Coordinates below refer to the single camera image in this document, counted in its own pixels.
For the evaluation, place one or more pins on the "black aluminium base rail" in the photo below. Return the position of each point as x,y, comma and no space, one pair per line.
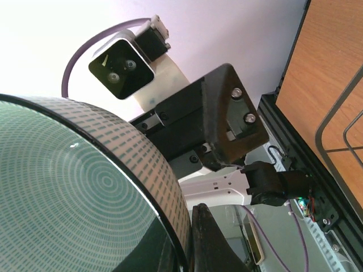
326,54

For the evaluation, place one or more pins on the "dark wire dish rack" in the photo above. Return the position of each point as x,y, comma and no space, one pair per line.
338,138

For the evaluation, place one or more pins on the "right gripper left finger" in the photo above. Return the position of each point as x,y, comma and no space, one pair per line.
154,252

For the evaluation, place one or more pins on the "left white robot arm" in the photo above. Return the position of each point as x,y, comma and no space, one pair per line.
235,184

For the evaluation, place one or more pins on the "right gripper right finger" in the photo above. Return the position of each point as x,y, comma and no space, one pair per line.
211,251

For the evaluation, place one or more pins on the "light blue cable duct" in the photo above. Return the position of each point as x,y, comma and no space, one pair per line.
326,252

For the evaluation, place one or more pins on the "light green ceramic bowl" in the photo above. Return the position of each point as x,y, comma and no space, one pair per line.
80,187

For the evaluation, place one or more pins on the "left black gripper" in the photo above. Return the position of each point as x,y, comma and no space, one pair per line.
215,110

